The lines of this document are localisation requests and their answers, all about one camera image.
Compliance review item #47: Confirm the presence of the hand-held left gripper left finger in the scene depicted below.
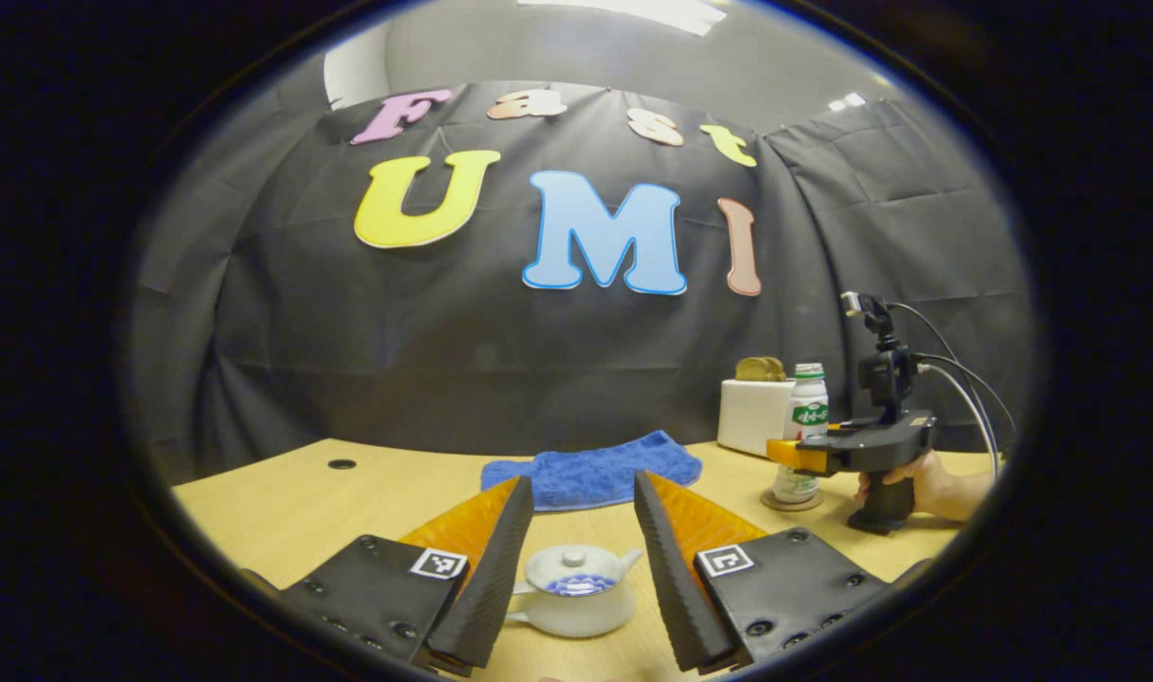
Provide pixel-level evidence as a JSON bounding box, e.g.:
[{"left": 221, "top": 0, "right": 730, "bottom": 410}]
[{"left": 278, "top": 476, "right": 535, "bottom": 675}]

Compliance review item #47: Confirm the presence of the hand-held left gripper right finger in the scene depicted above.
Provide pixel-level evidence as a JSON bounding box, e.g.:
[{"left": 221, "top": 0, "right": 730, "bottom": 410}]
[{"left": 633, "top": 471, "right": 894, "bottom": 675}]

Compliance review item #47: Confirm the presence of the round brown coaster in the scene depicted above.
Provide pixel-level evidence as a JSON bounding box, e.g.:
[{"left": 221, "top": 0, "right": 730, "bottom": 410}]
[{"left": 761, "top": 486, "right": 825, "bottom": 513}]

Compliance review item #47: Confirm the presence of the white water bottle green label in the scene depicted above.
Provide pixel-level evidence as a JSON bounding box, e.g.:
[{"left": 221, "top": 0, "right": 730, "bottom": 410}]
[{"left": 772, "top": 363, "right": 830, "bottom": 504}]

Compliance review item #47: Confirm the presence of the white teacup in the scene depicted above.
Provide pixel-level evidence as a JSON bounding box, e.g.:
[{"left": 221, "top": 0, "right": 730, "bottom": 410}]
[{"left": 505, "top": 549, "right": 645, "bottom": 638}]

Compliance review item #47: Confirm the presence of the white toaster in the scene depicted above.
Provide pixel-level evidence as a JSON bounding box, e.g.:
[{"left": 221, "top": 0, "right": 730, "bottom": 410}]
[{"left": 717, "top": 377, "right": 797, "bottom": 458}]

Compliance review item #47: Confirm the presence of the blue towel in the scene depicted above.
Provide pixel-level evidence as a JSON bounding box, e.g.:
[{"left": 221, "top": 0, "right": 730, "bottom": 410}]
[{"left": 481, "top": 431, "right": 703, "bottom": 512}]

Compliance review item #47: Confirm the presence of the black backdrop cloth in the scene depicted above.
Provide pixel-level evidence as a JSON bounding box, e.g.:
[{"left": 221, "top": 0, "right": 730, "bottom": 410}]
[{"left": 126, "top": 81, "right": 1036, "bottom": 484}]

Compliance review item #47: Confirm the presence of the large ceiling light panel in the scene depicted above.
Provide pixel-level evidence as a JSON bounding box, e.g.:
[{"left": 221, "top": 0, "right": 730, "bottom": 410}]
[{"left": 519, "top": 0, "right": 729, "bottom": 37}]

